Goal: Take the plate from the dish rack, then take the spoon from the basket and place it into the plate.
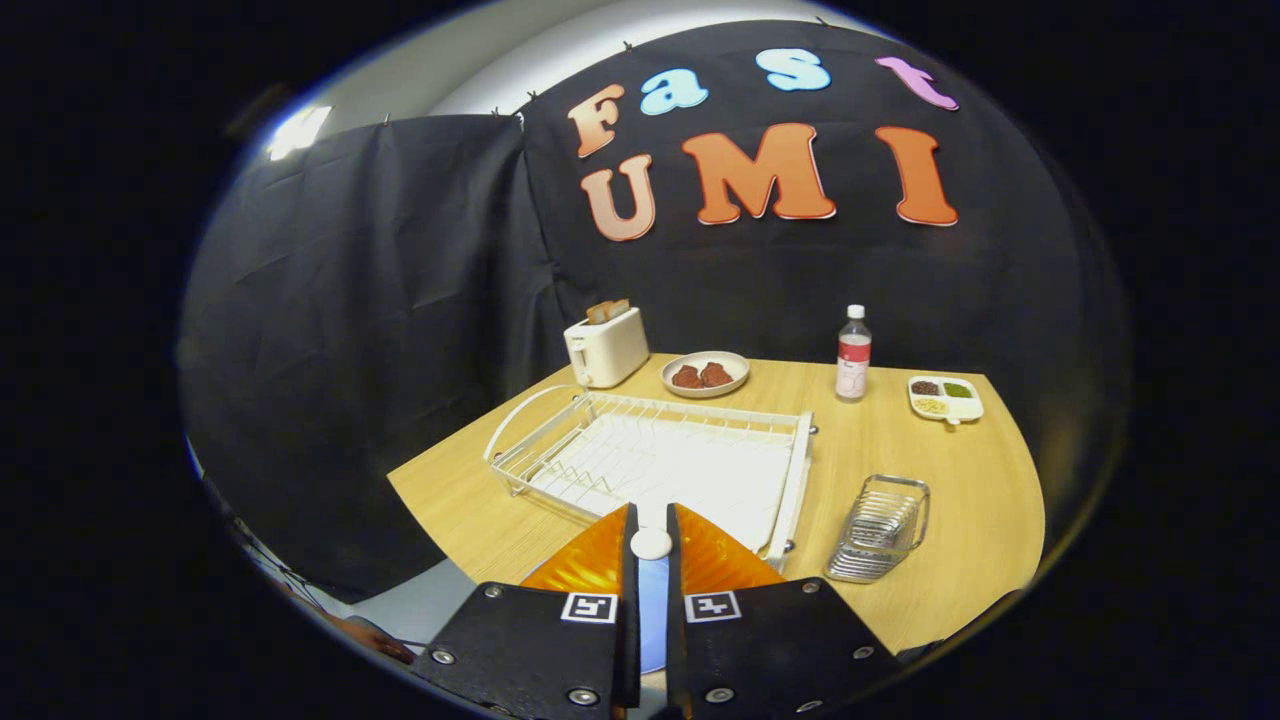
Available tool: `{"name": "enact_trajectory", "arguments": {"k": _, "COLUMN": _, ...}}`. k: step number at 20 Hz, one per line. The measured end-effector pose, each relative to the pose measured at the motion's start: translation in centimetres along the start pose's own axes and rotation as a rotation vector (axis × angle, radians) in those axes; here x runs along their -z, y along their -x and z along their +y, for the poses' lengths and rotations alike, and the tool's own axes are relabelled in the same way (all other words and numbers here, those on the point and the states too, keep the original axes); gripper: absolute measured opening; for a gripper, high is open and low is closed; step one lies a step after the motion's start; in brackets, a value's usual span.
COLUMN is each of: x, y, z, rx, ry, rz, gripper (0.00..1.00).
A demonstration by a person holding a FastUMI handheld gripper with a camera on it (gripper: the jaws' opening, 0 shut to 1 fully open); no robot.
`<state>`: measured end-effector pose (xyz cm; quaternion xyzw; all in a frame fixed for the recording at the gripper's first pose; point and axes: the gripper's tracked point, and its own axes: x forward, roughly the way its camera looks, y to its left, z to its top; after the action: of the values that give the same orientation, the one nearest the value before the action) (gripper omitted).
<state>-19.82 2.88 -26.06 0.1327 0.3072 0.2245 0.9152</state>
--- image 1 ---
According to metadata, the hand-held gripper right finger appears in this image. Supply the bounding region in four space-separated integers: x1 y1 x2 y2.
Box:
665 503 901 720

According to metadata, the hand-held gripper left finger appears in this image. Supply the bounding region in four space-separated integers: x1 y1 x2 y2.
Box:
412 503 641 720

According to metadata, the blue plate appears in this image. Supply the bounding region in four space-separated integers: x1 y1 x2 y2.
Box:
640 558 669 674

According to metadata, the white wire dish rack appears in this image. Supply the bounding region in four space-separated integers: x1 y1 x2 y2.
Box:
484 384 819 573

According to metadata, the metal wire basket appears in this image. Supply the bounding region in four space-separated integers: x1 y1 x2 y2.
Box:
825 474 932 584

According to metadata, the beige plate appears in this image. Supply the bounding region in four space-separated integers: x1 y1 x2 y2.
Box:
660 350 751 399

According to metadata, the white toaster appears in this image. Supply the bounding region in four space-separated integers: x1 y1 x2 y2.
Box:
563 306 651 389

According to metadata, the clear bottle with red label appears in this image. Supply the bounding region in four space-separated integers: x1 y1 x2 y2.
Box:
835 304 873 403

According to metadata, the white divided snack tray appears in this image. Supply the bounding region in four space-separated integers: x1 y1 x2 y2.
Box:
907 374 985 426

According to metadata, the row of small cloth clips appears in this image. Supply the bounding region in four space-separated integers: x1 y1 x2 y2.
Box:
380 15 831 126

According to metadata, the ceiling light panel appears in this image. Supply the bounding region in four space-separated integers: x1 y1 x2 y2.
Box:
268 105 333 161

